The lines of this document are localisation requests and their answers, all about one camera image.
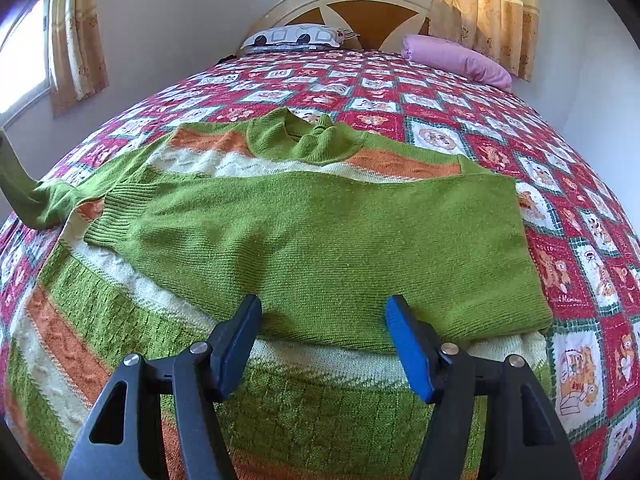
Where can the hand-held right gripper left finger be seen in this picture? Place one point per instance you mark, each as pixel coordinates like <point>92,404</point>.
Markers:
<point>242,350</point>

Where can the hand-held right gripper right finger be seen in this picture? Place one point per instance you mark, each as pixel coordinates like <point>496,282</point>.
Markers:
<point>410,350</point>

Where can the green striped knit sweater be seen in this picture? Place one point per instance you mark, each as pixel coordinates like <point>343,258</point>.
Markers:
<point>320,240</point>

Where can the red bear print quilt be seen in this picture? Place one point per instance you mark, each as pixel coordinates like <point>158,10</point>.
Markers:
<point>575,260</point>

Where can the pink pillow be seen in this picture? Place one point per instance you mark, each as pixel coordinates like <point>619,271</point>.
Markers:
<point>450,57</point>

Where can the white printed pillow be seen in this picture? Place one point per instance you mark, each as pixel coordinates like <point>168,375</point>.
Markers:
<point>290,37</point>

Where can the yellow patterned curtain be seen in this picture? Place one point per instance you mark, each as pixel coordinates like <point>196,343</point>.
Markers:
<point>75,50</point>
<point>480,10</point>

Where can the cream and brown headboard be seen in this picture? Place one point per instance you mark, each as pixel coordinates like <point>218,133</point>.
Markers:
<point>300,0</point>

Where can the window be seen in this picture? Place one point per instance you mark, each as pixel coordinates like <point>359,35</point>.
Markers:
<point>25,60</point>

